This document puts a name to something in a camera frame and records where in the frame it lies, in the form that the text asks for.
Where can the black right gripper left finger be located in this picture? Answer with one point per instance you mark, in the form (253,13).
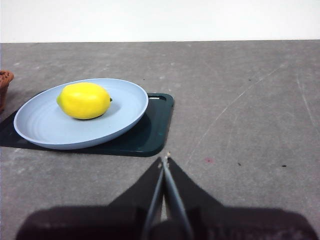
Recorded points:
(112,220)

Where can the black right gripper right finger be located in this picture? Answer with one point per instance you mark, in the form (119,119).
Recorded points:
(225,222)

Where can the blue round plate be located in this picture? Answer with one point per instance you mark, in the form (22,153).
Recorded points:
(50,127)

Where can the yellow lemon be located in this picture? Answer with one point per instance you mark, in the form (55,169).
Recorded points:
(83,101)

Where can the brown wicker basket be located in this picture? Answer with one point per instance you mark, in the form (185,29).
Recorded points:
(4,85)

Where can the dark cutting board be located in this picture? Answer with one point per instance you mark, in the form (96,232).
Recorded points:
(155,135)

